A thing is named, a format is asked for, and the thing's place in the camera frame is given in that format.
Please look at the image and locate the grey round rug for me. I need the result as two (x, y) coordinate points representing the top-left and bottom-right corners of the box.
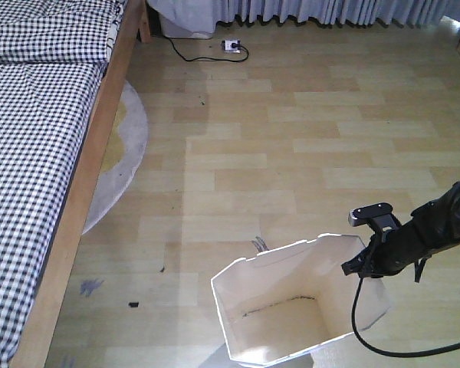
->
(82, 81), (149, 234)

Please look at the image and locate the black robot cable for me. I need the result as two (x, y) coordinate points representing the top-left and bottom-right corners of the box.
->
(350, 276), (460, 358)

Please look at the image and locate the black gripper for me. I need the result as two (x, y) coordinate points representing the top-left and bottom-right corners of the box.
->
(341, 229), (406, 278)

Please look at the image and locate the black socket power cable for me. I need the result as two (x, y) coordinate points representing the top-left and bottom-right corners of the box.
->
(163, 34), (250, 64)

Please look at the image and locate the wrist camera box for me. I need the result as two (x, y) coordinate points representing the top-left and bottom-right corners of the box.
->
(348, 202), (402, 233)

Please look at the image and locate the grey curtain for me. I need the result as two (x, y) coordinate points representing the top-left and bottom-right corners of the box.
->
(147, 0), (460, 38)

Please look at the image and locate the white plastic trash bin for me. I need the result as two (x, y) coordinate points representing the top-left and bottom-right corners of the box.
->
(211, 233), (392, 367)

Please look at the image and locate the wooden bed frame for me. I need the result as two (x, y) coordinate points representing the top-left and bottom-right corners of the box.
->
(9, 1), (150, 367)

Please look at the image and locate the floor power socket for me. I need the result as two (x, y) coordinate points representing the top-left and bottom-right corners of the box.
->
(221, 39), (242, 54)

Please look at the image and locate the black white checkered bedding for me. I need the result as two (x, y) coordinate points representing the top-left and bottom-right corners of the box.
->
(0, 1), (127, 367)

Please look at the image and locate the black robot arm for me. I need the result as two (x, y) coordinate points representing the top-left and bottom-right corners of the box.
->
(341, 181), (460, 282)

